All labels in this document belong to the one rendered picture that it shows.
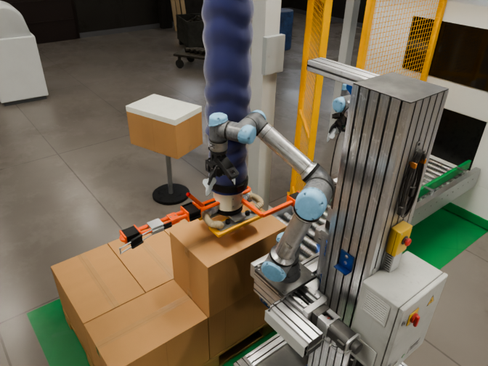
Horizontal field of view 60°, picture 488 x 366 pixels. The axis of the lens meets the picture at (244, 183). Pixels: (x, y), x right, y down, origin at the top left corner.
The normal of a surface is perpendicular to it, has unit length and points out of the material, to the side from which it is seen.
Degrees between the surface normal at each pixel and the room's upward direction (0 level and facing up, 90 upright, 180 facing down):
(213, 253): 0
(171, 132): 90
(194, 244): 0
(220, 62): 83
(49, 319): 0
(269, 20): 90
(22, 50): 90
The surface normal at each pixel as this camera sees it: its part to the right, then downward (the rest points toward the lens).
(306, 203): -0.39, 0.37
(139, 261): 0.02, -0.85
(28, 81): 0.57, 0.44
